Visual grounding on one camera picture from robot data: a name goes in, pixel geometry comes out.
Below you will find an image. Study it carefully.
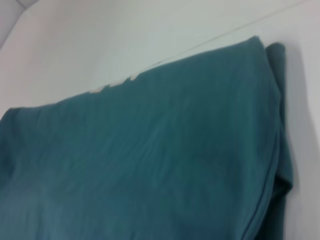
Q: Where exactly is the blue shirt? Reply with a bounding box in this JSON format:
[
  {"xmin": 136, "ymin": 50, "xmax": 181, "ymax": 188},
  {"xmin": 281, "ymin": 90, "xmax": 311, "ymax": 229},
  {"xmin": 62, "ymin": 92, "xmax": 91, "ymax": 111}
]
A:
[{"xmin": 0, "ymin": 35, "xmax": 295, "ymax": 240}]

